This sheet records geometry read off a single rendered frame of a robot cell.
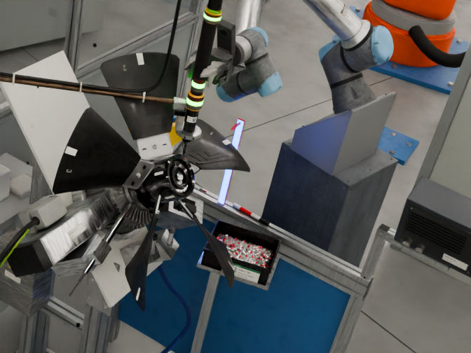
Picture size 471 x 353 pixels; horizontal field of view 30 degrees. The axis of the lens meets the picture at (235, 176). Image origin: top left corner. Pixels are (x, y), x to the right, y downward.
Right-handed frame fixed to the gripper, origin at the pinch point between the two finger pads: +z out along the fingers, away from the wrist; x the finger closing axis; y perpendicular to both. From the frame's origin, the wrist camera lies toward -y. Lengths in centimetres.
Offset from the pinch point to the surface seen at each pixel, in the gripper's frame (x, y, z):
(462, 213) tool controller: -73, 26, -35
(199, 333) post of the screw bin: -11, 104, -21
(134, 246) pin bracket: 2, 54, 11
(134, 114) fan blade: 13.4, 18.9, 3.4
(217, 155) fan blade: -4.1, 33.1, -17.2
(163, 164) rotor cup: -1.3, 24.9, 9.7
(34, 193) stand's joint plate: 35, 51, 15
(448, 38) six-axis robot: 14, 122, -403
